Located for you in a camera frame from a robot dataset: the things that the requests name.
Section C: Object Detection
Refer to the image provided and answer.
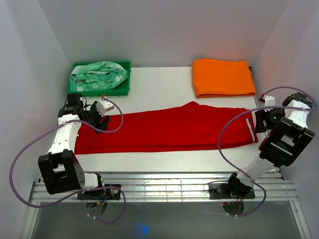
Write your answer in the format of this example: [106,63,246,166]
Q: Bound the red trousers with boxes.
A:
[75,102,258,154]

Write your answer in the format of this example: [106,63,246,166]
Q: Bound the aluminium frame rail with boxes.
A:
[19,99,312,239]

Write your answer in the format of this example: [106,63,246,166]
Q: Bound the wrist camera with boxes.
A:
[259,94,276,112]
[95,96,114,117]

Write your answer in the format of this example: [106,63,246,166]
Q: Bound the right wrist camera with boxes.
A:
[259,94,276,112]

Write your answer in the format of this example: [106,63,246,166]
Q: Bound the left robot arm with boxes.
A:
[38,93,114,199]

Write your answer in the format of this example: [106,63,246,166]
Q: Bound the green plastic bin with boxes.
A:
[67,61,131,97]

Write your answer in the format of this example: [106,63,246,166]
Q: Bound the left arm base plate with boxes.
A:
[77,184,122,201]

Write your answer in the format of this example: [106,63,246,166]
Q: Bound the green white patterned trousers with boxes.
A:
[70,61,128,92]

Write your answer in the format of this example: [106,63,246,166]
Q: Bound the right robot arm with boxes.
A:
[224,92,315,198]

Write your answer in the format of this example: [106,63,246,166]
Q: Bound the folded orange trousers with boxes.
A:
[192,58,256,98]

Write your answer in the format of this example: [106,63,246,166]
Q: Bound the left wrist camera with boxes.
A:
[95,96,114,117]

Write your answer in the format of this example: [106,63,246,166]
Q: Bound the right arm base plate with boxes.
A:
[208,182,255,199]

